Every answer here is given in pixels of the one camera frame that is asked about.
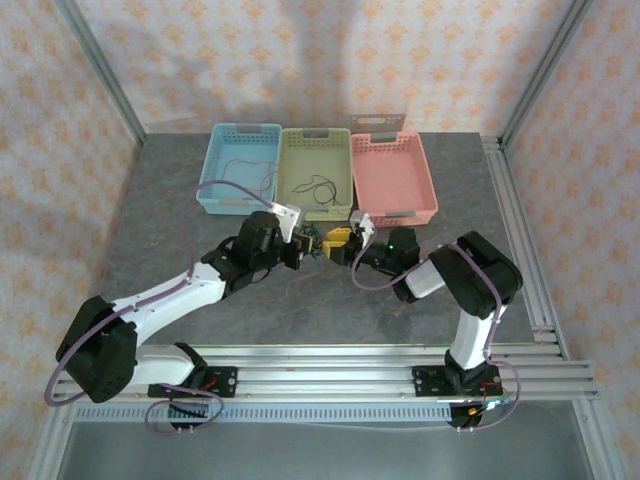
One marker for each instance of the pink plastic basket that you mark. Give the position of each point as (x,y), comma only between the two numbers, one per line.
(395,170)

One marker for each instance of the aluminium frame leg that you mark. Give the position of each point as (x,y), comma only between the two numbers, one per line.
(597,440)
(47,465)

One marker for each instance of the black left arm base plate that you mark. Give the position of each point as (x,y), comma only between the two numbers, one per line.
(225,382)

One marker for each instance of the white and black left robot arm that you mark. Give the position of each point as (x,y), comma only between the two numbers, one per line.
(165,300)

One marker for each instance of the aluminium frame post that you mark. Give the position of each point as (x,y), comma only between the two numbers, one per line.
(546,65)
(101,65)

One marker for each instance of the perforated metal bracket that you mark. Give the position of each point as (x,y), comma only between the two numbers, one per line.
(375,121)

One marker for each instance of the green plastic basket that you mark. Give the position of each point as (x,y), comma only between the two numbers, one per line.
(312,150)

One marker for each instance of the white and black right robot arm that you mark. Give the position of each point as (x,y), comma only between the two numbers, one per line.
(472,340)

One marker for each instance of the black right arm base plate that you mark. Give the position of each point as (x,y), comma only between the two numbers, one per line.
(425,382)

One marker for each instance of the aluminium mounting rail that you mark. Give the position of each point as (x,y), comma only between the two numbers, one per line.
(325,372)

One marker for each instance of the aluminium side rail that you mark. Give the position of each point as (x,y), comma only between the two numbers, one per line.
(517,225)

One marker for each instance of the blue plastic basket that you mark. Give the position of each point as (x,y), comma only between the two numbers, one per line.
(240,150)

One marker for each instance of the black base connector box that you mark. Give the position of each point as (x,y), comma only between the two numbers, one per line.
(460,417)
(187,412)

